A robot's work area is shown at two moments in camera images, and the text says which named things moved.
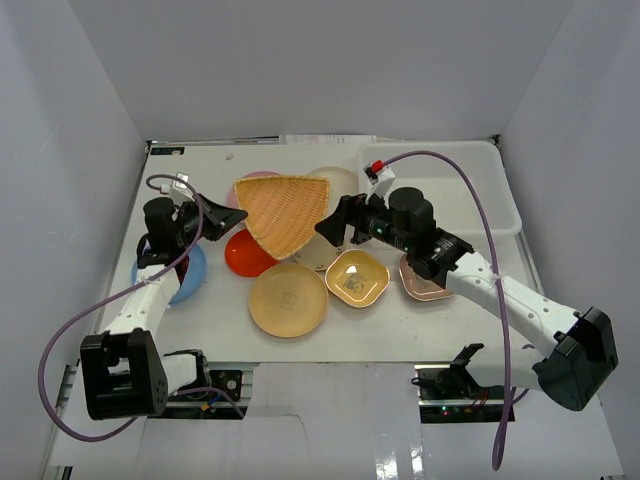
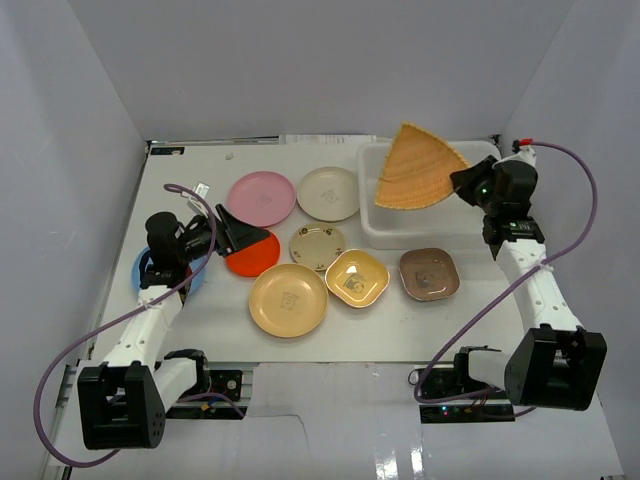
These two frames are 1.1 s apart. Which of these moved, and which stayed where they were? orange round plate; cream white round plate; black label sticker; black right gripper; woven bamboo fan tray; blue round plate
Moved: black right gripper; woven bamboo fan tray
Stayed: black label sticker; blue round plate; cream white round plate; orange round plate
